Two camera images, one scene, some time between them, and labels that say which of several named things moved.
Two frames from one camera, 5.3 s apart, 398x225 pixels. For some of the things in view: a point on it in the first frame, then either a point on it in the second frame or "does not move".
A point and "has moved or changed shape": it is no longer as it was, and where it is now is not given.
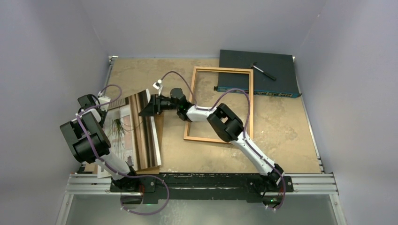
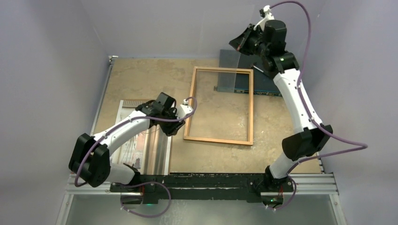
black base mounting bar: (248, 186) does not move
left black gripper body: (105, 113) -> (168, 126)
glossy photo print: (120, 133) has moved or changed shape
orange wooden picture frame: (215, 139) does not move
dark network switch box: (274, 75) does not move
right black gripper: (149, 110) -> (245, 38)
